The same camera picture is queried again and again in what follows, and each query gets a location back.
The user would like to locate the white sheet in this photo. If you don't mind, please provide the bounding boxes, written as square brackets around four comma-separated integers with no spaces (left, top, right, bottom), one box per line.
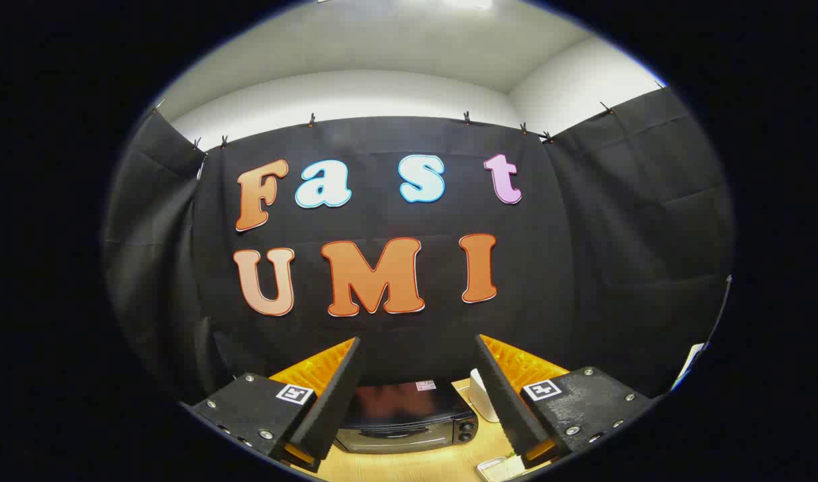
[672,342,706,390]

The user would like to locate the black toaster oven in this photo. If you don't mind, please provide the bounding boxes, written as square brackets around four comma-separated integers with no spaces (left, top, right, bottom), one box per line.
[333,380,480,455]

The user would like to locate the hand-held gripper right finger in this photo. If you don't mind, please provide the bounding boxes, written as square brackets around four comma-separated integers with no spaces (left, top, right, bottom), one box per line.
[475,333,653,469]

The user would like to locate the white bread toaster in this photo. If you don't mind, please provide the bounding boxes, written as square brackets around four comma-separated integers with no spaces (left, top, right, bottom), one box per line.
[469,368,501,423]

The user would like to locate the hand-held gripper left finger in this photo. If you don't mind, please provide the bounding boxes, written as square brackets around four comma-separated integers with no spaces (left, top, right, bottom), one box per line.
[181,337,362,474]

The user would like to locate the white ribbed tray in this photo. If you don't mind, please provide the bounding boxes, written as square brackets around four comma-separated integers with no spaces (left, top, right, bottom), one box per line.
[476,456,527,482]

